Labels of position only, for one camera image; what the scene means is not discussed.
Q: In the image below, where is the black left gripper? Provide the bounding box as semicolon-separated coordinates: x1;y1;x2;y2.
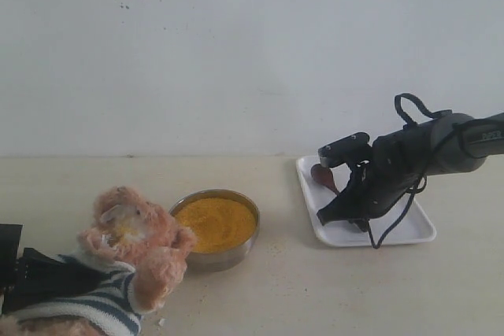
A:
1;223;106;315

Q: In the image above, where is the white rectangular plastic tray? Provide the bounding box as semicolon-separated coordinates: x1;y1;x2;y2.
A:
296;156;436;248

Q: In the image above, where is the dark wooden spoon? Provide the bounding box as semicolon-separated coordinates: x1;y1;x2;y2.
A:
310;163;368;233

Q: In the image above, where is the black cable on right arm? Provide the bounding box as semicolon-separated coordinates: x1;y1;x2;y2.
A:
368;93;465;250

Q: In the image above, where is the tan teddy bear striped sweater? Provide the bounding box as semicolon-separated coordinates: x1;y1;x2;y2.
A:
1;186;196;335

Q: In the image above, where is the steel bowl of yellow millet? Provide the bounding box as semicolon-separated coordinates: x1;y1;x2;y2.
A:
170;189;261;272

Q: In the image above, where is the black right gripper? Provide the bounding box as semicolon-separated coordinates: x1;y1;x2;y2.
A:
317;124;429;226

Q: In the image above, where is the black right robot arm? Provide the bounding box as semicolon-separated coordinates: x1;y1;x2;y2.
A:
317;113;503;225

